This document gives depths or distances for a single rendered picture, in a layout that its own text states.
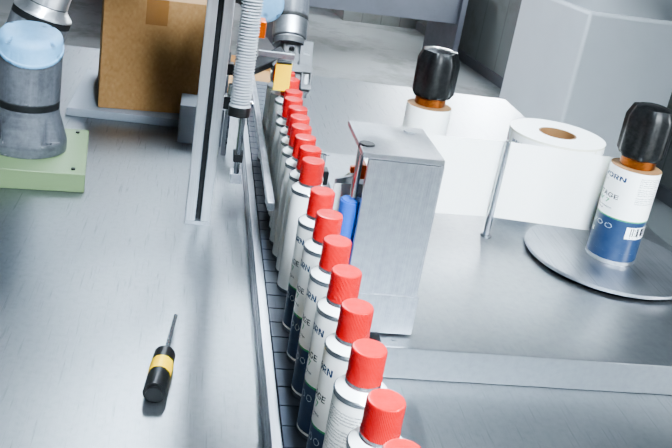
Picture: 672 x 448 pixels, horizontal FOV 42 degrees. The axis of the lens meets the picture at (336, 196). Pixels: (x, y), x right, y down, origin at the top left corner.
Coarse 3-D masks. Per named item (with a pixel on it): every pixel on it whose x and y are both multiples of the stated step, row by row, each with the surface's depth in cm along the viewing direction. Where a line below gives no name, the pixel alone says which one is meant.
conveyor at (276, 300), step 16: (256, 144) 189; (256, 160) 180; (256, 176) 171; (256, 192) 163; (272, 272) 133; (272, 288) 129; (272, 304) 124; (272, 320) 120; (272, 336) 116; (288, 336) 117; (288, 368) 109; (288, 384) 106; (288, 400) 103; (288, 416) 100; (288, 432) 97
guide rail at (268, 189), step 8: (256, 88) 201; (256, 96) 194; (256, 104) 188; (256, 112) 183; (256, 120) 177; (256, 128) 175; (264, 144) 164; (264, 152) 160; (264, 160) 156; (264, 168) 152; (264, 176) 148; (264, 184) 146; (264, 192) 145; (272, 192) 142; (272, 200) 139; (272, 208) 138
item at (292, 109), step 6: (288, 108) 146; (294, 108) 145; (300, 108) 146; (306, 108) 146; (288, 114) 146; (306, 114) 146; (288, 120) 146; (282, 132) 146; (276, 156) 149; (276, 162) 149; (276, 168) 149
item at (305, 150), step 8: (304, 152) 126; (312, 152) 126; (320, 152) 127; (296, 168) 129; (296, 176) 127; (288, 184) 129; (288, 192) 129; (288, 200) 129; (280, 240) 132; (280, 248) 132; (280, 256) 132
